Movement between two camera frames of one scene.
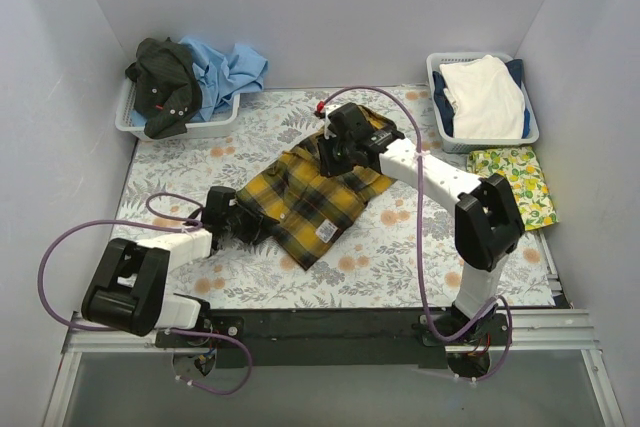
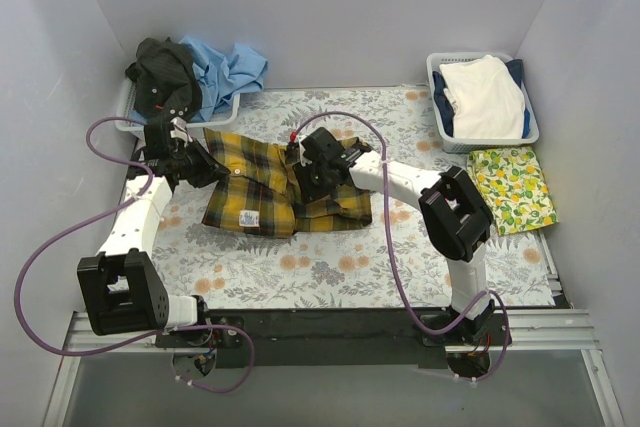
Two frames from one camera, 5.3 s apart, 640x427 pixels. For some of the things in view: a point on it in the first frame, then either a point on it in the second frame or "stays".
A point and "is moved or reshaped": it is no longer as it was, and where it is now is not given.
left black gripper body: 251,224 to 198,167
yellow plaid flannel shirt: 316,213 is moved or reshaped
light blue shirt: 223,77 stays
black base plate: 314,339 stays
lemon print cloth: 522,169 stays
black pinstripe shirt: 167,88 stays
